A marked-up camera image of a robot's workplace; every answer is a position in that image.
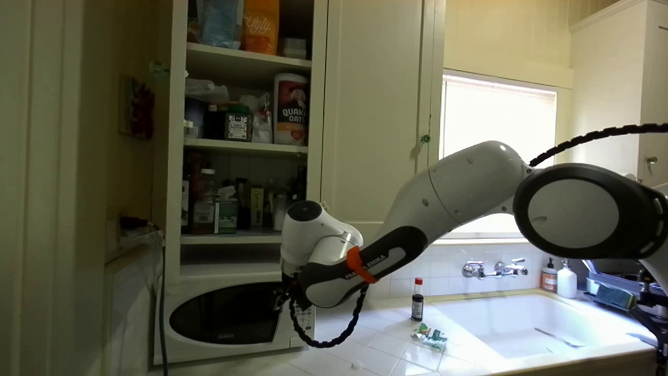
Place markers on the bright kitchen window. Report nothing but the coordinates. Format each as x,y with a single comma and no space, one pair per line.
498,112

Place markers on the white kitchen sink basin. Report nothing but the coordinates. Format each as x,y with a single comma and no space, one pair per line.
523,324

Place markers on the cream tall wall cabinet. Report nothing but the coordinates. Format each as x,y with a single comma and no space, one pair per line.
607,84

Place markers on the tan food box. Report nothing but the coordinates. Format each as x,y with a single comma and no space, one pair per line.
258,207

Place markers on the brown soap bottle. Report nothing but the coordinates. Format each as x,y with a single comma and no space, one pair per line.
550,278

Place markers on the brown glass jar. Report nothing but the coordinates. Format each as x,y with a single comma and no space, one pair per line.
203,205

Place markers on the red wall hanging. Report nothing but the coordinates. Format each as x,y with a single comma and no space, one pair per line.
143,106

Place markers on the slim dark bottle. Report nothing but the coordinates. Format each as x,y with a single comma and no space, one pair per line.
242,205

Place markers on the dark sauce bottle red cap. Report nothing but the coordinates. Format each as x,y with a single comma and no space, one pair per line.
419,305

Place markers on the metal cabinet knob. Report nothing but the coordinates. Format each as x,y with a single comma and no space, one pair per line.
651,166

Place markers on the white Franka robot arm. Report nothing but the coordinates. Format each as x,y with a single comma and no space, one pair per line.
472,181

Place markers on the green white food box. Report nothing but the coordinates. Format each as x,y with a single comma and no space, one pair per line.
226,209

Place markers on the cream cabinet door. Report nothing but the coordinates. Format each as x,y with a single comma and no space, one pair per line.
376,105

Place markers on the white microwave oven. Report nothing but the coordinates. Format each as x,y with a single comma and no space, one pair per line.
223,313

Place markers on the white food packet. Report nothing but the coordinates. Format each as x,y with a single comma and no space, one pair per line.
281,211
261,122

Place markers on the orange food box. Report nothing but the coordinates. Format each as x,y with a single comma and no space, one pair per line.
261,25

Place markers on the white plastic bag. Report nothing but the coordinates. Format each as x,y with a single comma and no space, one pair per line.
206,91

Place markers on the red white cylindrical canister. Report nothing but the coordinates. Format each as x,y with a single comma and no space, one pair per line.
290,108

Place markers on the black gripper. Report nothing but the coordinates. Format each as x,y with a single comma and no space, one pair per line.
294,293

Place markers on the small dark food box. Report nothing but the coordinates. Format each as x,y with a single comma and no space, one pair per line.
295,47

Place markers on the clear green printed wrapper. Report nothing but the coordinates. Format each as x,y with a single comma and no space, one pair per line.
428,336

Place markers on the dark jar white label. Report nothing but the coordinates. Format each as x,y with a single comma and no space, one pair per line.
237,124

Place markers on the blue food bag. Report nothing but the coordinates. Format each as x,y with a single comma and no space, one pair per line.
219,22

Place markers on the chrome faucet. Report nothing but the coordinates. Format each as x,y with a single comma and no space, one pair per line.
515,265

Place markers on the cream upper kitchen cabinet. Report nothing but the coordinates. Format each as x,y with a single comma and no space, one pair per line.
242,62

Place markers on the white soap bottle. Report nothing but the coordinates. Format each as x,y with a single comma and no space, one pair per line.
566,283

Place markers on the green glass cabinet knob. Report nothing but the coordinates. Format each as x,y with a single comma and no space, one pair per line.
424,138

